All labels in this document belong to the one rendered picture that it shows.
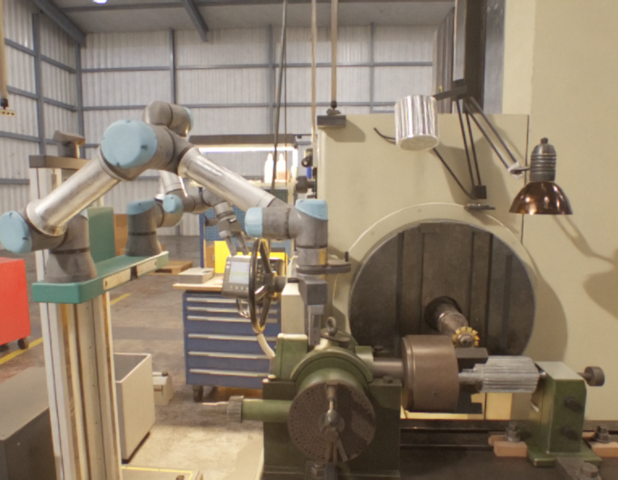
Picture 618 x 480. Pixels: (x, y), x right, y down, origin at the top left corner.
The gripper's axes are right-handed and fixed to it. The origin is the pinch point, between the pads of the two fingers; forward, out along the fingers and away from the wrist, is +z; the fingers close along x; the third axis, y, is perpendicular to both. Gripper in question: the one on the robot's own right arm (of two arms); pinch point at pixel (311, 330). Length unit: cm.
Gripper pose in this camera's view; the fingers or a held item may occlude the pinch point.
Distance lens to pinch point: 103.6
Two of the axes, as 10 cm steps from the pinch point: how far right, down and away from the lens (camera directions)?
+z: 0.0, 9.9, 1.2
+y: -9.9, 0.2, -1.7
